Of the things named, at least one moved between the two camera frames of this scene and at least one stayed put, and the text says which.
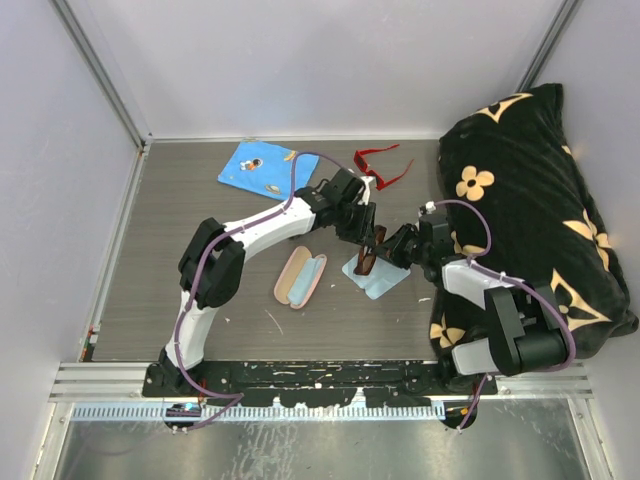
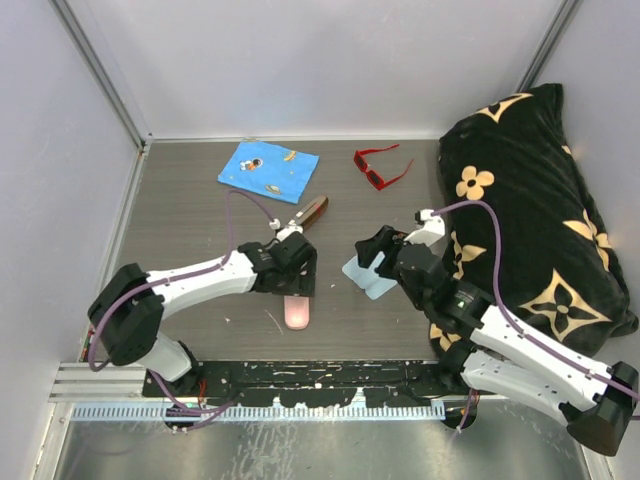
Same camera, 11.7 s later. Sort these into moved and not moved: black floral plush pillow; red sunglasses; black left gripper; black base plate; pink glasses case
Moved: pink glasses case; black left gripper
Not moved: black floral plush pillow; red sunglasses; black base plate
